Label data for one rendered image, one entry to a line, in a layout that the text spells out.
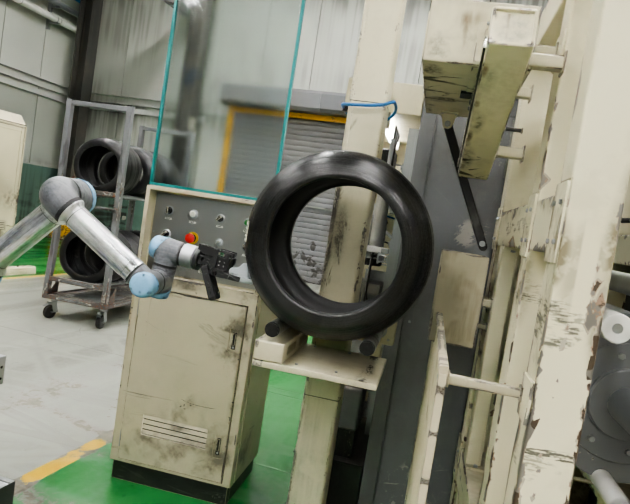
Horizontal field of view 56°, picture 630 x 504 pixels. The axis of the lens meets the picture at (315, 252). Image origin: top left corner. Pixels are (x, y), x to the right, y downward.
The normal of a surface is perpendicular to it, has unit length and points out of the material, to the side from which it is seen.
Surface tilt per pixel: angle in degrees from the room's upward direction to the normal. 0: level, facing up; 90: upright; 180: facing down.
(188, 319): 90
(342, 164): 80
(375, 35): 90
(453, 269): 90
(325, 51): 90
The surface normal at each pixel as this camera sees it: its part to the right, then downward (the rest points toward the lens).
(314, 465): -0.19, 0.03
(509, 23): -0.14, -0.28
